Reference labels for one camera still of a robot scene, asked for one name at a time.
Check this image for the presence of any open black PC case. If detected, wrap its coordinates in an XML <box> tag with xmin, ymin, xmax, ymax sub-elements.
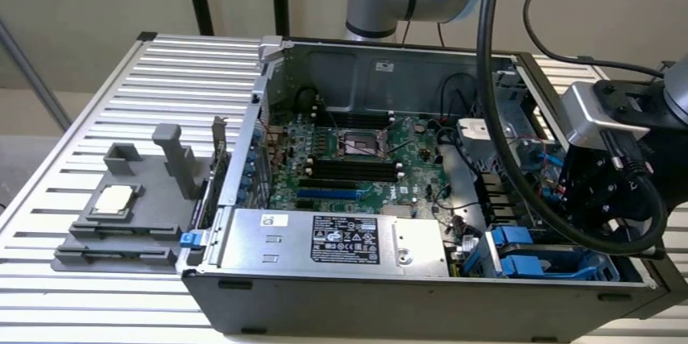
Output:
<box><xmin>181</xmin><ymin>35</ymin><xmax>675</xmax><ymax>337</ymax></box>

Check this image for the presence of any CPU socket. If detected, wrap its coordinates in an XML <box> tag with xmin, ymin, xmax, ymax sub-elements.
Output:
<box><xmin>331</xmin><ymin>128</ymin><xmax>390</xmax><ymax>160</ymax></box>

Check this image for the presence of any silver CPU chip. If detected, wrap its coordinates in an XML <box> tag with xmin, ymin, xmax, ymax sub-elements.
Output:
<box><xmin>93</xmin><ymin>184</ymin><xmax>142</xmax><ymax>214</ymax></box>

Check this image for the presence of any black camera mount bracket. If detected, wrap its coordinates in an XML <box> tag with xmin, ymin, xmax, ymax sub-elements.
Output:
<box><xmin>591</xmin><ymin>76</ymin><xmax>671</xmax><ymax>132</ymax></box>

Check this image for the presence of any white-labelled metal bracket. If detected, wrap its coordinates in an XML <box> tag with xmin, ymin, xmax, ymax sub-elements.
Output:
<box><xmin>454</xmin><ymin>117</ymin><xmax>494</xmax><ymax>162</ymax></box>

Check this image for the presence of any red and blue wire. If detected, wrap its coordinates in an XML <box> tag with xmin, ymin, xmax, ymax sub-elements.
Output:
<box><xmin>535</xmin><ymin>149</ymin><xmax>570</xmax><ymax>200</ymax></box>

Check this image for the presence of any thin black cable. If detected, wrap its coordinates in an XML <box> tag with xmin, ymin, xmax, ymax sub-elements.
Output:
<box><xmin>523</xmin><ymin>0</ymin><xmax>669</xmax><ymax>79</ymax></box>

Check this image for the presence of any silver power supply unit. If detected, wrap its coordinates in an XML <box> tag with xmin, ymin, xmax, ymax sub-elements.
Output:
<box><xmin>214</xmin><ymin>208</ymin><xmax>451</xmax><ymax>277</ymax></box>

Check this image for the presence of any green motherboard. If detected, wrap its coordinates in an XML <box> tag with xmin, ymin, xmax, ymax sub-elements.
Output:
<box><xmin>267</xmin><ymin>112</ymin><xmax>478</xmax><ymax>242</ymax></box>

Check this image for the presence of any black RAM slot bank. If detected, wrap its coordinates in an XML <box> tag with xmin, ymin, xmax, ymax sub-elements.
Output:
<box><xmin>313</xmin><ymin>109</ymin><xmax>393</xmax><ymax>129</ymax></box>
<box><xmin>309</xmin><ymin>157</ymin><xmax>405</xmax><ymax>180</ymax></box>

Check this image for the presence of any blue expansion slot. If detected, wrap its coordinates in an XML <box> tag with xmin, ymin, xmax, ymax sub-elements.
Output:
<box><xmin>298</xmin><ymin>188</ymin><xmax>361</xmax><ymax>201</ymax></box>

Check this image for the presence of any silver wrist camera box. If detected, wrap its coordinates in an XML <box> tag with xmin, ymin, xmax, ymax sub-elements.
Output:
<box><xmin>561</xmin><ymin>81</ymin><xmax>653</xmax><ymax>148</ymax></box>

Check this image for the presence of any blue disk bay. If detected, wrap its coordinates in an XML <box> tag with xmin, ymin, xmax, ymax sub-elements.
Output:
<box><xmin>469</xmin><ymin>226</ymin><xmax>623</xmax><ymax>281</ymax></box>

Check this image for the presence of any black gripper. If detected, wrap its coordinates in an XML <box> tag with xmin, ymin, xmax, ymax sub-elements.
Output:
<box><xmin>558</xmin><ymin>145</ymin><xmax>669</xmax><ymax>259</ymax></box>

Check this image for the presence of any thick black cable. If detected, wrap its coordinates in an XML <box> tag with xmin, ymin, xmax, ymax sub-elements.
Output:
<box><xmin>475</xmin><ymin>0</ymin><xmax>670</xmax><ymax>257</ymax></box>

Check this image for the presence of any small silver heatsink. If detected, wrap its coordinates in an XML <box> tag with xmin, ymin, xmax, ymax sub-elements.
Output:
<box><xmin>383</xmin><ymin>204</ymin><xmax>422</xmax><ymax>221</ymax></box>

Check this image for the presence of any grey parts rack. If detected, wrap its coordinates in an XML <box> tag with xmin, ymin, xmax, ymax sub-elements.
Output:
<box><xmin>50</xmin><ymin>123</ymin><xmax>218</xmax><ymax>275</ymax></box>

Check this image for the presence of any grey metal pole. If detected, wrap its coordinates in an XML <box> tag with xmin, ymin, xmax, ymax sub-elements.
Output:
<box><xmin>0</xmin><ymin>16</ymin><xmax>74</xmax><ymax>132</ymax></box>

